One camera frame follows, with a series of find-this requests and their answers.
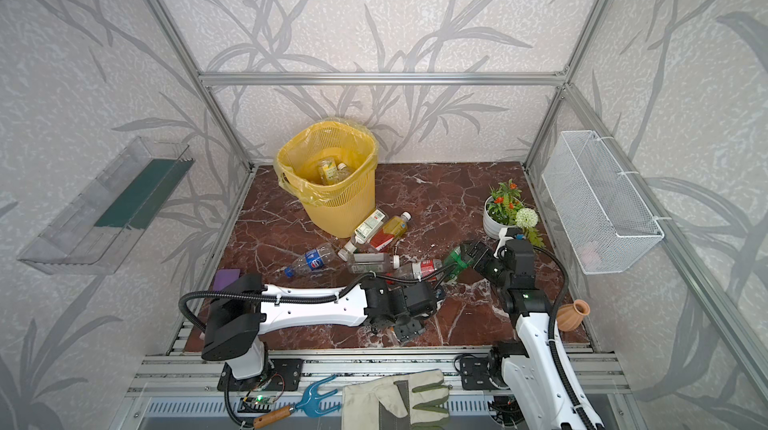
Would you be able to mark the white green work glove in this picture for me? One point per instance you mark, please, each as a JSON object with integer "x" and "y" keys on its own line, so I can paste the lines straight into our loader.
{"x": 405, "y": 401}

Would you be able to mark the small clear grey bottle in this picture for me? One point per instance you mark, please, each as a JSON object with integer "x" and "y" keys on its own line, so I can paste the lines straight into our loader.
{"x": 378, "y": 263}

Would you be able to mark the purple sponge block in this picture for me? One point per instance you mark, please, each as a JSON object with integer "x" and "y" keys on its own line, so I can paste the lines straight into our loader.
{"x": 224, "y": 278}

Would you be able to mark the clear wall shelf green mat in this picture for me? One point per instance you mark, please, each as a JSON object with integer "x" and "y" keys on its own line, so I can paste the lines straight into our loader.
{"x": 95, "y": 233}

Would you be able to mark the small terracotta vase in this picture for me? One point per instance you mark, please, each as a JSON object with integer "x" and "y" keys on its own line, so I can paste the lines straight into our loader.
{"x": 571, "y": 316}

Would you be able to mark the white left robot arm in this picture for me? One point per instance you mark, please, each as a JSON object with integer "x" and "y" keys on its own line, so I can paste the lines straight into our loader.
{"x": 233, "y": 320}

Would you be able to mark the yellow liquid bottle red label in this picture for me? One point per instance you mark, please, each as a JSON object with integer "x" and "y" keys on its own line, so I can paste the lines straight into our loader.
{"x": 391, "y": 231}

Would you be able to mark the green plastic bottle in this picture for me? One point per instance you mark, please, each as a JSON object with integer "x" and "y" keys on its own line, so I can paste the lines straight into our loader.
{"x": 454, "y": 264}

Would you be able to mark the yellow ribbed plastic bin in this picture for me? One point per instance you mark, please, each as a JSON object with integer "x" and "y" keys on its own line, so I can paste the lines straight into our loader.
{"x": 342, "y": 221}

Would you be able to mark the green circuit board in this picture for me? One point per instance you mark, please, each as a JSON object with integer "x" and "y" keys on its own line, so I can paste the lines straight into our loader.
{"x": 258, "y": 403}

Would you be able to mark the blue garden hand fork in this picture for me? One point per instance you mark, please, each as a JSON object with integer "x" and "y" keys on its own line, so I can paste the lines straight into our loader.
{"x": 311, "y": 404}

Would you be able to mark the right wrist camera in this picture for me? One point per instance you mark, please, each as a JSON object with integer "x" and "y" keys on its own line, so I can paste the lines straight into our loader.
{"x": 507, "y": 234}

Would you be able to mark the clear bottle red label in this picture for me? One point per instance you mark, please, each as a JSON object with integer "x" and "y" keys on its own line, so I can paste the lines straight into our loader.
{"x": 418, "y": 270}

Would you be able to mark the yellow bin liner bag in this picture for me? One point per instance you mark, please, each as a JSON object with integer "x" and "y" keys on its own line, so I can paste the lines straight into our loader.
{"x": 344, "y": 140}

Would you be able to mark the potted plant red flowers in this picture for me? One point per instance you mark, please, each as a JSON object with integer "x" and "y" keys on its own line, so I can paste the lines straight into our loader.
{"x": 505, "y": 208}

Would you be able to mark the clear bottle white label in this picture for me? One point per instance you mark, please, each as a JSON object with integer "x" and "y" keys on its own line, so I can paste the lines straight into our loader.
{"x": 343, "y": 172}

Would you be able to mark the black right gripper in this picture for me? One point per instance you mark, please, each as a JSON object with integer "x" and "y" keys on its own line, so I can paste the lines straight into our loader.
{"x": 475, "y": 253}

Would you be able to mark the white green label bottle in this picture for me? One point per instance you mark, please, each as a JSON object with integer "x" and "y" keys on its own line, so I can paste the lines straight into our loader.
{"x": 363, "y": 234}

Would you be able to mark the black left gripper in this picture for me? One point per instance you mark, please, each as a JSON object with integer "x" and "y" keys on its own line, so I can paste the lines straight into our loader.
{"x": 430, "y": 296}

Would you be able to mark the clear bottle blue label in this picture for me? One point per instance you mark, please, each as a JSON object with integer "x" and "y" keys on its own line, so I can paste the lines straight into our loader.
{"x": 311, "y": 262}

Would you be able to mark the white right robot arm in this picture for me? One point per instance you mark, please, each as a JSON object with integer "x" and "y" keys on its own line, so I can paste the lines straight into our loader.
{"x": 535, "y": 367}

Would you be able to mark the white wire mesh basket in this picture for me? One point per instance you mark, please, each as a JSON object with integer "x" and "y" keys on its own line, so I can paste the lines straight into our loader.
{"x": 607, "y": 222}

